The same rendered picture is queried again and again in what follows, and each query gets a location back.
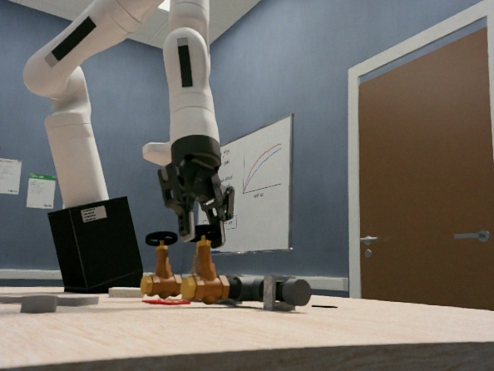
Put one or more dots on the red tag with gold chain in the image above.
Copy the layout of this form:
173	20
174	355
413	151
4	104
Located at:
170	301

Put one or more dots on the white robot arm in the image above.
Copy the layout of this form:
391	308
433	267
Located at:
104	24

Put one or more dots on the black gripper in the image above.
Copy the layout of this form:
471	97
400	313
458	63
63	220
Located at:
196	159

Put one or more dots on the brass valve manifold with black handwheels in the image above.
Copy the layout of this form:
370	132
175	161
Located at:
209	288

